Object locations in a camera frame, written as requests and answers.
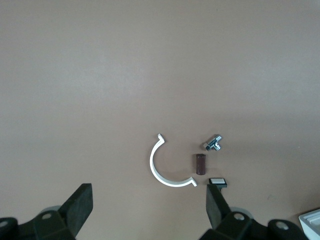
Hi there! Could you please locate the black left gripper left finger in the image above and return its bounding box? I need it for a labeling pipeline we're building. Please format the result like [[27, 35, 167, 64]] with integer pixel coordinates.
[[32, 183, 94, 240]]

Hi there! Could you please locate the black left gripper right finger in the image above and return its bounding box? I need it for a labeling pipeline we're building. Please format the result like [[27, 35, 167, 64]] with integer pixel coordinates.
[[200, 183, 253, 240]]

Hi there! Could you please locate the white drawer cabinet housing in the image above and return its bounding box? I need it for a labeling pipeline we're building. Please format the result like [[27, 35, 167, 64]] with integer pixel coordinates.
[[298, 209, 320, 240]]

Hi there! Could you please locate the brown ribbed cylinder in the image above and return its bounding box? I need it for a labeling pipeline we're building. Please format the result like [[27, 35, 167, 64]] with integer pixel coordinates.
[[192, 152, 208, 176]]

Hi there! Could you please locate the chrome valve fitting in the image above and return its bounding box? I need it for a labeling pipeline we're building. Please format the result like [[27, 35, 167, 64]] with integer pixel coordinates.
[[201, 133, 223, 152]]

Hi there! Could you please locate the black white rectangular switch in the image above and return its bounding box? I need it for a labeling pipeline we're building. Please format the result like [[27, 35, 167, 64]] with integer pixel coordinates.
[[207, 177, 229, 189]]

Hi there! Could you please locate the white half-ring pipe clamp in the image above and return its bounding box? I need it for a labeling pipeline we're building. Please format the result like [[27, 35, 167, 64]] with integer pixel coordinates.
[[149, 133, 199, 188]]

